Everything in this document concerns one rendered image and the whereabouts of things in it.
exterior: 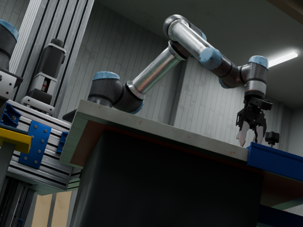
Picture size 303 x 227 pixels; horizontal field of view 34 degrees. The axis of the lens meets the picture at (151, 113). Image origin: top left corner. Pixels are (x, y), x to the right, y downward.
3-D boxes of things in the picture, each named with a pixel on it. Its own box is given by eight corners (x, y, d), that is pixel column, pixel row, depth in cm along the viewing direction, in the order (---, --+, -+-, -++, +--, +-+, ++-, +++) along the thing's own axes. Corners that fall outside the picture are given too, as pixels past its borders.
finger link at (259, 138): (256, 155, 178) (255, 130, 181) (264, 151, 173) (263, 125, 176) (249, 154, 177) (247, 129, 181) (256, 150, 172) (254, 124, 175)
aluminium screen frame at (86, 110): (76, 111, 130) (80, 98, 131) (58, 162, 183) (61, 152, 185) (345, 190, 142) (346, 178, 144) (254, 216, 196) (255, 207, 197)
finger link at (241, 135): (236, 151, 177) (244, 129, 180) (244, 146, 171) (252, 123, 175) (229, 147, 176) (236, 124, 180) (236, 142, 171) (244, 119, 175)
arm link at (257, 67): (254, 66, 194) (273, 62, 188) (250, 92, 189) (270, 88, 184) (243, 56, 189) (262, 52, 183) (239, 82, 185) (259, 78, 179)
